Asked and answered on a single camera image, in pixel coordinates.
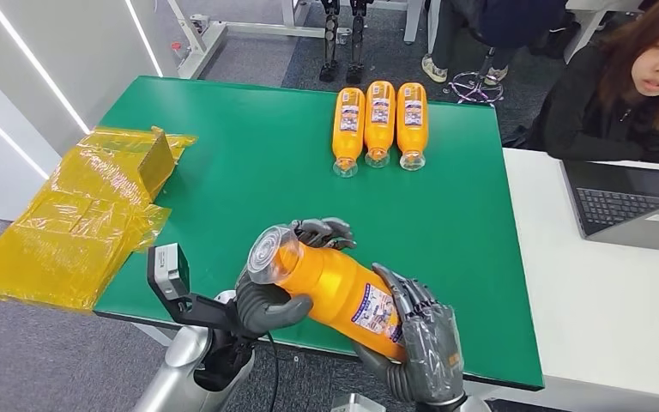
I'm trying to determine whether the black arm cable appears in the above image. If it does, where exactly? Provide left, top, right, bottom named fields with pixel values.
left=265, top=331, right=281, bottom=412

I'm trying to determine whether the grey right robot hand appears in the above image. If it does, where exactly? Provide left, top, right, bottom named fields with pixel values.
left=354, top=262, right=469, bottom=406

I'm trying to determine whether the film covered cardboard panel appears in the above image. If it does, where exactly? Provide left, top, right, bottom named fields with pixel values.
left=136, top=125, right=177, bottom=200

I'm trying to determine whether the green table mat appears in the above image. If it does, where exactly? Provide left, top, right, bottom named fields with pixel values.
left=91, top=75, right=546, bottom=392

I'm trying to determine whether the person on stool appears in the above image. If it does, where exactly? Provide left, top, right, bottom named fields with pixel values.
left=420, top=0, right=570, bottom=85

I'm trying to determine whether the dark grey laptop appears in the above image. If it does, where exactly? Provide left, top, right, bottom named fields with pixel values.
left=559, top=159, right=659, bottom=255

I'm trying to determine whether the yellow plastic film sheet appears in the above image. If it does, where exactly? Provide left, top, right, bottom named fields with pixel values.
left=0, top=125, right=199, bottom=314

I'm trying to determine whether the black legged background robot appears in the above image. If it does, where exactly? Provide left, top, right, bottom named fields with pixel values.
left=317, top=0, right=367, bottom=85

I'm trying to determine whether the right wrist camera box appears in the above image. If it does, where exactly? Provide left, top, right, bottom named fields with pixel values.
left=330, top=393, right=388, bottom=412

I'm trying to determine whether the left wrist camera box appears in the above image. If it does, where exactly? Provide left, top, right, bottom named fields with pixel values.
left=146, top=242, right=239, bottom=334

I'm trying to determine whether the chrome stool base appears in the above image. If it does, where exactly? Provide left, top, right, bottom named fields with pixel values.
left=443, top=48, right=505, bottom=106

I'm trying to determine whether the white table leg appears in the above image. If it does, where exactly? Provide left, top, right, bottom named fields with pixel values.
left=402, top=0, right=426, bottom=45

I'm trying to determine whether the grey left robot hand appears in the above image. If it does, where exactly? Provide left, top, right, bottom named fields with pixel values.
left=233, top=216, right=358, bottom=341

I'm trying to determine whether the white wall light strip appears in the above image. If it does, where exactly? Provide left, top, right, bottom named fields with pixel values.
left=0, top=94, right=51, bottom=180
left=0, top=0, right=91, bottom=135
left=124, top=0, right=164, bottom=78

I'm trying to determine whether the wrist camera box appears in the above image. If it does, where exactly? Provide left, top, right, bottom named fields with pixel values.
left=330, top=393, right=388, bottom=412
left=146, top=242, right=239, bottom=334

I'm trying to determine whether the orange detergent bottle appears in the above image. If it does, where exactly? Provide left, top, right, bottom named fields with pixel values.
left=363, top=80, right=397, bottom=169
left=332, top=87, right=367, bottom=179
left=396, top=82, right=430, bottom=173
left=246, top=225, right=413, bottom=363

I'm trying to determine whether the white metal floor frame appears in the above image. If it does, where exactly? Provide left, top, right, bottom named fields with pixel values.
left=164, top=0, right=354, bottom=81

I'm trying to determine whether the person at laptop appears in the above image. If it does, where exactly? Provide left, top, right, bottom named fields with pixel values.
left=525, top=0, right=659, bottom=167

